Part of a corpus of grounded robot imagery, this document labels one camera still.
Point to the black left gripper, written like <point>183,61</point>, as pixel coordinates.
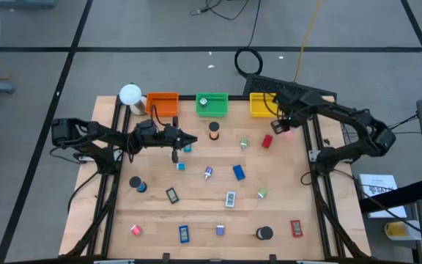
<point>169,137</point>

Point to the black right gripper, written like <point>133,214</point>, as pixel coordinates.
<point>291,108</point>

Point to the teal case with label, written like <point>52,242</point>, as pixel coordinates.
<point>188,149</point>

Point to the white USB charger blue rim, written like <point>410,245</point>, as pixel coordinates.
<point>181,166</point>

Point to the orange spool with black cap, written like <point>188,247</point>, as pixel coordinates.
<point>214,126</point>

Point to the white USB charger purple rim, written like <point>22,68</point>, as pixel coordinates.
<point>203,102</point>
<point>220,230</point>
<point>207,172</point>

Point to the plain red rectangular case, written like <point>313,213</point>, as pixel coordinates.
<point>267,141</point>

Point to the white USB charger green rim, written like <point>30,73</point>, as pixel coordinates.
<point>262,193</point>
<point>243,143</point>

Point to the black case with label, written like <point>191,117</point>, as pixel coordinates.
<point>172,195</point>

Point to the plain blue rectangular case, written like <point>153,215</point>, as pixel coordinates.
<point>238,172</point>

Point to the white case with label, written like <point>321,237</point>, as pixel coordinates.
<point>230,199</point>

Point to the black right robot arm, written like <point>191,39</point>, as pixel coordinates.
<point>343,110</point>

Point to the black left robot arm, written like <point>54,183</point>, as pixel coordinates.
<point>101,132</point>

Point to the yellow plastic basket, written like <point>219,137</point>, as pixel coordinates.
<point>258,106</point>

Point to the black perforated panel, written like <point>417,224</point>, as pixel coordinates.
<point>266,84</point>

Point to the orange plastic basket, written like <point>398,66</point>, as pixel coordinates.
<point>172,104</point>

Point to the green plastic basket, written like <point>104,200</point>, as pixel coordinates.
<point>216,106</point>

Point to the small black clip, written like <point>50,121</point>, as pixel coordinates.
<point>327,141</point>

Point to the blue spool with black cap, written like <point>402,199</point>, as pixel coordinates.
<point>136,182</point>

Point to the white mushroom-shaped table lamp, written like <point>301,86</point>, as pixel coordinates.
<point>130,93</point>

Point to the blue case with label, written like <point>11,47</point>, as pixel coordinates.
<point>184,233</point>

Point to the white USB charger pink rim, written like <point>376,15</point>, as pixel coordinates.
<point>135,230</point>

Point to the white printed booklet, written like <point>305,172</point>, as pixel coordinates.
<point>377,183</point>

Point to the small black clamp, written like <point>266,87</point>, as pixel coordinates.
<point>272,257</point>
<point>166,256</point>

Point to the red case with label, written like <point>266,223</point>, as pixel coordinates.
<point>296,228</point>

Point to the dark spool with black cap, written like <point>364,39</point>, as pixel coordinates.
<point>264,232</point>

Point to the black slanted bar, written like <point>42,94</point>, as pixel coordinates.
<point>398,196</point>

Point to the yellow roll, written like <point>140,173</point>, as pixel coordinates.
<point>396,230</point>

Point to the grey furniture foot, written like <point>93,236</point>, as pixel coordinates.
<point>24,3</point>

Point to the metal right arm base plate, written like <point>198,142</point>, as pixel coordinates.
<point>313,155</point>

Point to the black aluminium table frame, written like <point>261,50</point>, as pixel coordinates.
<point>239,98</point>

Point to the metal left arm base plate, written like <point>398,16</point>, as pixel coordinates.
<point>84,158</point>

